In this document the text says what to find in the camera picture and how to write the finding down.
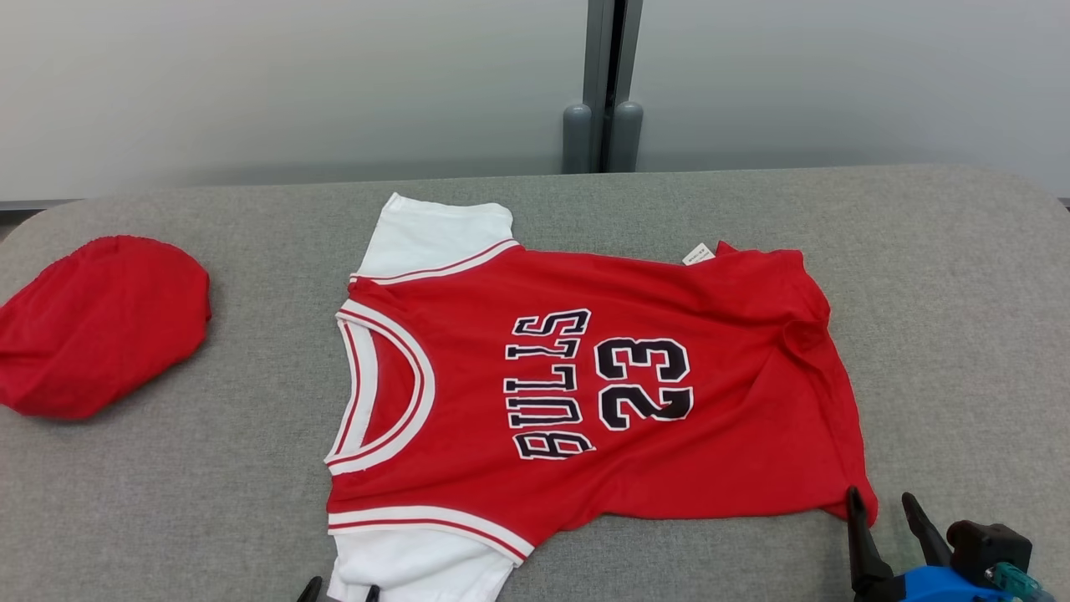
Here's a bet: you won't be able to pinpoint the red and white basketball jersey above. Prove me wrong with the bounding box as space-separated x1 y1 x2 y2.
324 192 880 602

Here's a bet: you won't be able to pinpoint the teal right camera connector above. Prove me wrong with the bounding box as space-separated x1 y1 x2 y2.
985 562 1056 602

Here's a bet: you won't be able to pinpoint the red basketball shorts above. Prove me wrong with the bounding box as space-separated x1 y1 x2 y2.
0 235 212 421

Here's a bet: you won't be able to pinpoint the grey rounded post foot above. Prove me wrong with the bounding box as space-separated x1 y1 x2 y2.
562 103 593 175
608 100 645 173

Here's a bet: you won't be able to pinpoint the grey double partition post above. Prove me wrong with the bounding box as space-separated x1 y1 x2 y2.
583 0 645 174

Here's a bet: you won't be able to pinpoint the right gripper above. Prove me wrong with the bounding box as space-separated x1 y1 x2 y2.
846 486 955 602

